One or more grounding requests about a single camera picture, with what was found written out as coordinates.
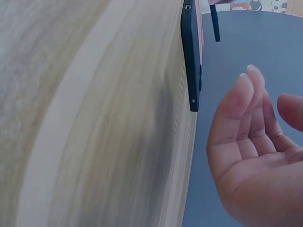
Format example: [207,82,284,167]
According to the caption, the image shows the person's right hand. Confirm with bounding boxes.
[205,64,303,227]

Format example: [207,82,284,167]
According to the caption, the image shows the thin black stick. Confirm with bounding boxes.
[209,3,221,43]

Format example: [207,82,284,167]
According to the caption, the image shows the black cased phone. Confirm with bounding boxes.
[180,0,205,113]

